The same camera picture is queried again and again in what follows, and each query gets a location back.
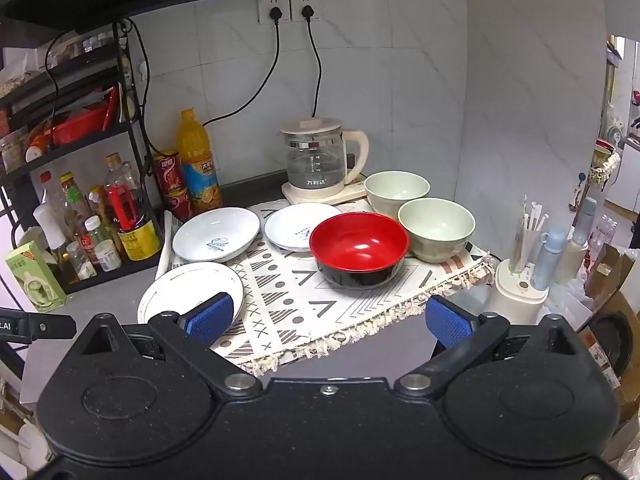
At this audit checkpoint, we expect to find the white plate Sweet print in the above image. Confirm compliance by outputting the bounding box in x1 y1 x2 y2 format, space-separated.
171 207 260 263

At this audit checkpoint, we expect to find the pale green bowl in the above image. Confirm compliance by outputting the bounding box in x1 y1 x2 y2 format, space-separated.
398 197 476 263
364 170 431 218

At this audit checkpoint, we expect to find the red black bowl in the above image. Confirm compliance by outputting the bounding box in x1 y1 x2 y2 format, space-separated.
309 211 410 289

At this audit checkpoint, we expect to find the white plate Bakery print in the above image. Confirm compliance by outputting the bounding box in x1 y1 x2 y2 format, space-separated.
264 203 341 252

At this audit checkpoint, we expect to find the black metal kitchen rack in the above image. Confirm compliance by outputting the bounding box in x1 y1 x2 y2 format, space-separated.
0 22 166 295

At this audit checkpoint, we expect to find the white plate front left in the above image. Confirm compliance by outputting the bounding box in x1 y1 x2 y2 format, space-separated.
137 262 244 324

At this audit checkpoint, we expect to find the green carton box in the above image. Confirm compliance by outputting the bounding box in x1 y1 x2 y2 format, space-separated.
4 242 67 313

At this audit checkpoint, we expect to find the white sterilizer holder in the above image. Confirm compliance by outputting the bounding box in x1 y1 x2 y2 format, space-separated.
483 259 549 325

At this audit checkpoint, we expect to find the patterned woven table mat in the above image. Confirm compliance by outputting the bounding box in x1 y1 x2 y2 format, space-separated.
199 234 492 376

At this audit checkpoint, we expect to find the blue water bottle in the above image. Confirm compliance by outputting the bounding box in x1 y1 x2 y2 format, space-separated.
530 229 566 290

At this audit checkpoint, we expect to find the white cap seasoning jar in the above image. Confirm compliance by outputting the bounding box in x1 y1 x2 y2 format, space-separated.
94 238 122 272

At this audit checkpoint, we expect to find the dark soy sauce bottle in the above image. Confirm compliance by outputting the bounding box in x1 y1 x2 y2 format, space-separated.
104 153 160 261

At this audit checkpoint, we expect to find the cup of straws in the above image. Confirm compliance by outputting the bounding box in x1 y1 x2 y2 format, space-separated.
509 195 549 274

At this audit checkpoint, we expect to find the cardboard box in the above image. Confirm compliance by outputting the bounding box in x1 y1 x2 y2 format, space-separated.
579 245 639 422

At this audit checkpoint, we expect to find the cream kettle base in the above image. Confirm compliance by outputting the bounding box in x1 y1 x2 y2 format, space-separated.
281 174 366 206

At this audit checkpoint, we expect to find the orange juice bottle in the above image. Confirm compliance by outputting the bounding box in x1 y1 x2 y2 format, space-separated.
176 108 222 214

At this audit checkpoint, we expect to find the red plastic basket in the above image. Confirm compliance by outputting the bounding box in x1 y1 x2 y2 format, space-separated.
47 87 119 148

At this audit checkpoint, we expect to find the glass electric kettle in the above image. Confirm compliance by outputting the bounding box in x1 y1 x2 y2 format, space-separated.
281 118 369 190

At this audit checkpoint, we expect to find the black power cable left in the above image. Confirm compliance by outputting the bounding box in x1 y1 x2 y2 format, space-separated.
200 6 283 130

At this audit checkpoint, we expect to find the black power cable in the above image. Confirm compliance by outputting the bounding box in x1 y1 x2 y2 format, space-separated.
200 6 283 130
301 5 322 120

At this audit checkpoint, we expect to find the white wall socket left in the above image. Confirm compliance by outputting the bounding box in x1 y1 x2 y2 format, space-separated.
257 0 291 25

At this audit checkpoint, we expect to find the white wall socket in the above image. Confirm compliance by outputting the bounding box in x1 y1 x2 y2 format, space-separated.
257 0 291 25
290 0 321 22

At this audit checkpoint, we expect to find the black power cable right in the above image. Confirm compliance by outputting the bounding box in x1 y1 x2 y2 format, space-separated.
301 5 322 120

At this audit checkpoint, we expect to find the white wall socket right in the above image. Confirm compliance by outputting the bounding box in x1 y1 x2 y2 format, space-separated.
290 0 321 22

